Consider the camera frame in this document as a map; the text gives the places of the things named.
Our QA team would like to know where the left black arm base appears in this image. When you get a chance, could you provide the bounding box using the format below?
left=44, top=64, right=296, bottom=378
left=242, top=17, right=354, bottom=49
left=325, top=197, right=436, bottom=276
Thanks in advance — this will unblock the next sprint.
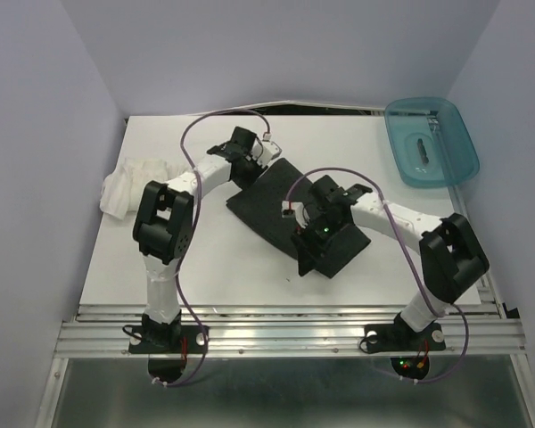
left=122, top=311, right=210, bottom=387

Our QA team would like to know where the white pleated skirt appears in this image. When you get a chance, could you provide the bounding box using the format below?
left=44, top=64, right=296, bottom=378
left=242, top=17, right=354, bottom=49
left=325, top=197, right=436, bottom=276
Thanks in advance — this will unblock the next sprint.
left=100, top=157, right=187, bottom=220

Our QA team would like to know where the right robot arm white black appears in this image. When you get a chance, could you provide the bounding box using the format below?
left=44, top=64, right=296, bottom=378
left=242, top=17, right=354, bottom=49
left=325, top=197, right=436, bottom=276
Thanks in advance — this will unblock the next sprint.
left=281, top=176, right=490, bottom=348

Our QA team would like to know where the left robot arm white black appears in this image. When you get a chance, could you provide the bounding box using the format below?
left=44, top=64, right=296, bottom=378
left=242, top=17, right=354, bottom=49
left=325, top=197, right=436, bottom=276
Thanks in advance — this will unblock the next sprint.
left=133, top=127, right=282, bottom=351

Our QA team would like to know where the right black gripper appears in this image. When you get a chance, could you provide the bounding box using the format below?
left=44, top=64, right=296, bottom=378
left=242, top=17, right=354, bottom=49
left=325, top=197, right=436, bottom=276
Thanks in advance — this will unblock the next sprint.
left=290, top=211, right=349, bottom=276

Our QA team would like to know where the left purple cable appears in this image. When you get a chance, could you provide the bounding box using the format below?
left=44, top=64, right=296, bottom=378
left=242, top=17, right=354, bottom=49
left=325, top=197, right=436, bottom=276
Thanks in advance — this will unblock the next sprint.
left=151, top=109, right=273, bottom=388

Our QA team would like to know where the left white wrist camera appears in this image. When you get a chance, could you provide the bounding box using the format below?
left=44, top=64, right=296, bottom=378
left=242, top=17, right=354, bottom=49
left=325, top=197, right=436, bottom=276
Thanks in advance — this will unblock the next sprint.
left=251, top=140, right=282, bottom=167

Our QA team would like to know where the aluminium rail frame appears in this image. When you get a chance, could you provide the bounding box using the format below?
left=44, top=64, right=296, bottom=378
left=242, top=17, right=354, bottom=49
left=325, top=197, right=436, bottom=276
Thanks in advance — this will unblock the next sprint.
left=37, top=114, right=535, bottom=427

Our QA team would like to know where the teal plastic basket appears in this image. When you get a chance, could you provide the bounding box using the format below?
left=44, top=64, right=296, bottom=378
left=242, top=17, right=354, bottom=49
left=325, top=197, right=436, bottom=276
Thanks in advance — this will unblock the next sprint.
left=384, top=97, right=480, bottom=189

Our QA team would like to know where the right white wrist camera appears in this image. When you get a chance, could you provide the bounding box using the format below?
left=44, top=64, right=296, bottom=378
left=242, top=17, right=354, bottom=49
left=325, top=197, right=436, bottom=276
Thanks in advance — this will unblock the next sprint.
left=281, top=201, right=310, bottom=228

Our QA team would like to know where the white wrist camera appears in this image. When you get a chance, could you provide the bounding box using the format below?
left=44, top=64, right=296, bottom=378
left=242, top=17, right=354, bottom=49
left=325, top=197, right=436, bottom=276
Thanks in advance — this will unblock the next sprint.
left=251, top=140, right=282, bottom=167
left=281, top=201, right=310, bottom=228

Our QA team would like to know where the black skirt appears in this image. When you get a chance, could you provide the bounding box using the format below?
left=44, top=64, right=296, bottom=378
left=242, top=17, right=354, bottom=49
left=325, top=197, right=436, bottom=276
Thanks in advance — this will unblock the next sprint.
left=225, top=156, right=372, bottom=280

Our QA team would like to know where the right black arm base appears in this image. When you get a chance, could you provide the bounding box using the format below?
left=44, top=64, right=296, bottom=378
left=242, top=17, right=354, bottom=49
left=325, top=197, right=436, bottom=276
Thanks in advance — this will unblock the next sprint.
left=358, top=315, right=446, bottom=382

